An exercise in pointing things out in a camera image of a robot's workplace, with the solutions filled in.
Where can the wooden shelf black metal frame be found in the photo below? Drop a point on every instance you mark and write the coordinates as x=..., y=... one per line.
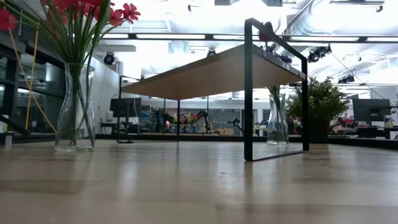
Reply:
x=217, y=74

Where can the blue artificial flower bunch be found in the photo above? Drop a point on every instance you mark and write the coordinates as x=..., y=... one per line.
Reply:
x=274, y=91

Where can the clear glass vase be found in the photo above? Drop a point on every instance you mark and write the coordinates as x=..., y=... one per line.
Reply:
x=74, y=124
x=277, y=124

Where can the purple artificial flower bunch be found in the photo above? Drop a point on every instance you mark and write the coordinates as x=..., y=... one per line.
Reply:
x=285, y=58

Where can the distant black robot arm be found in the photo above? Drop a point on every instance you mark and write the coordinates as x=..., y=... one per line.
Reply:
x=205, y=116
x=235, y=124

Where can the distant red flower bunch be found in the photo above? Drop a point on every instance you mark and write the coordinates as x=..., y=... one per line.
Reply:
x=192, y=118

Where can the brown cardboard box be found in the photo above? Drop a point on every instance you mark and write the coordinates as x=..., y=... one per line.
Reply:
x=224, y=131

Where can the black computer monitor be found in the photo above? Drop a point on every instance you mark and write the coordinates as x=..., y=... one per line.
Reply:
x=124, y=107
x=371, y=110

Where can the LED light bar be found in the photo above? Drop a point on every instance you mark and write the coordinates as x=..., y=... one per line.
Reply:
x=171, y=36

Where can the white plastic bottle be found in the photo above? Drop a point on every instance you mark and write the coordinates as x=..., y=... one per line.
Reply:
x=109, y=116

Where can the potted green plant white blossoms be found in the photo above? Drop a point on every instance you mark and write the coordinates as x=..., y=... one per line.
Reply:
x=323, y=102

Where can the black ceiling spotlights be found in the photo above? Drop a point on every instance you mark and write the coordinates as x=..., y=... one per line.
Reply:
x=345, y=79
x=318, y=53

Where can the small grey cylinder post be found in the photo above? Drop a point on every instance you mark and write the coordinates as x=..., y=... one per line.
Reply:
x=8, y=139

